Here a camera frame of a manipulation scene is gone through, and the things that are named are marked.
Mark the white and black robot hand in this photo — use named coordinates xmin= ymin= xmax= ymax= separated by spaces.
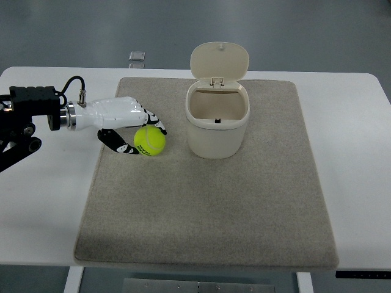
xmin=60 ymin=96 xmax=167 ymax=154

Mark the yellow tennis ball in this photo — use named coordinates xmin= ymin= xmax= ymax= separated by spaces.
xmin=134 ymin=125 xmax=166 ymax=156

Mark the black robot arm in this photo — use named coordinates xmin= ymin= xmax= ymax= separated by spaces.
xmin=1 ymin=76 xmax=86 ymax=172

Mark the clear floor plate lower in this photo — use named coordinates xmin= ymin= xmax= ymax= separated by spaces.
xmin=129 ymin=63 xmax=145 ymax=69

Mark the clear floor plate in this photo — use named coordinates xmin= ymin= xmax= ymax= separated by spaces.
xmin=128 ymin=51 xmax=145 ymax=62
xmin=129 ymin=63 xmax=145 ymax=69

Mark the clear floor plate upper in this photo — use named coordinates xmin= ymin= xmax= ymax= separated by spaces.
xmin=128 ymin=51 xmax=145 ymax=62

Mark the beige lidded plastic bin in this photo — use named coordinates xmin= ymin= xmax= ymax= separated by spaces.
xmin=185 ymin=42 xmax=250 ymax=159

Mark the white table leg left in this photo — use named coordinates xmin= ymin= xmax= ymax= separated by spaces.
xmin=63 ymin=266 xmax=84 ymax=293

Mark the white table leg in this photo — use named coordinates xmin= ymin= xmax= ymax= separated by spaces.
xmin=296 ymin=272 xmax=314 ymax=293
xmin=63 ymin=266 xmax=84 ymax=293

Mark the grey fabric mat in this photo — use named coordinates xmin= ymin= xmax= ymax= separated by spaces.
xmin=74 ymin=78 xmax=338 ymax=271

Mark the white table leg right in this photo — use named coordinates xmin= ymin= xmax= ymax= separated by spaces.
xmin=296 ymin=272 xmax=314 ymax=293

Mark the black table control panel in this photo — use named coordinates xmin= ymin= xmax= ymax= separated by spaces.
xmin=335 ymin=270 xmax=391 ymax=280

